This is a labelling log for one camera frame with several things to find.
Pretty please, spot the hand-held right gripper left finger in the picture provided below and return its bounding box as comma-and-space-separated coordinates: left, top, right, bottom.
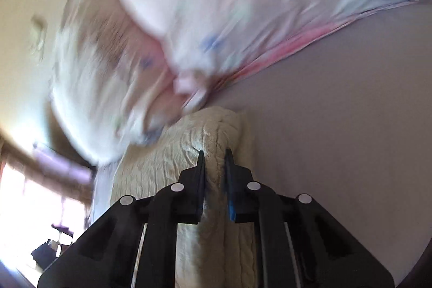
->
37, 150, 206, 288

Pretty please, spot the white floral pillow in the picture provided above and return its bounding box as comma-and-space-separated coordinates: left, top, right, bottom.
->
50, 0, 210, 164

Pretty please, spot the dark furniture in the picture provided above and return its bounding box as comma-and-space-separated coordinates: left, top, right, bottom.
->
31, 224, 75, 268

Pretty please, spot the window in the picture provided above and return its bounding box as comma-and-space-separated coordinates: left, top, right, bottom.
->
0, 140, 95, 282

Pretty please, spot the pink bed sheet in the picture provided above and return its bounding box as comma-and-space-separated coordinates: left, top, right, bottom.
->
216, 5, 432, 89

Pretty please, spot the white floral blanket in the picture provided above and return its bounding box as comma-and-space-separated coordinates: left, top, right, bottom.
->
81, 0, 426, 96

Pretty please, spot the cream knitted garment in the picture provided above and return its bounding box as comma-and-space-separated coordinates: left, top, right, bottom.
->
111, 106, 267, 288

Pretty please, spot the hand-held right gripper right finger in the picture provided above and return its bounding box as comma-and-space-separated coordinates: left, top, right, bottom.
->
225, 148, 395, 288

